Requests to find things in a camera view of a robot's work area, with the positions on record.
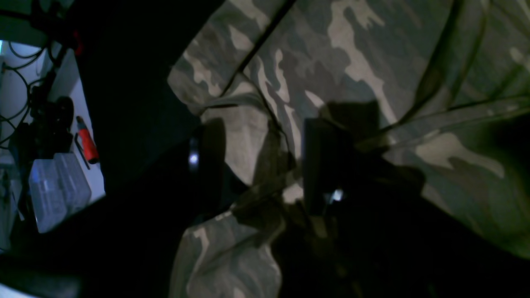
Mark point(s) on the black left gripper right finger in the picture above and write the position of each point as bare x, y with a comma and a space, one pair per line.
398, 244

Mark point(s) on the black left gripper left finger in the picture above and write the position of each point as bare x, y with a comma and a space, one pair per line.
124, 244

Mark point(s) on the camouflage t-shirt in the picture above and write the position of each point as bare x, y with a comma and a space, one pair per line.
441, 86

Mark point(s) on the clear plastic parts box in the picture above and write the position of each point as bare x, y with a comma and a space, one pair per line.
58, 189

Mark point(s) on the red handled screwdriver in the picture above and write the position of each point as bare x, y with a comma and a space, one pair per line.
89, 150

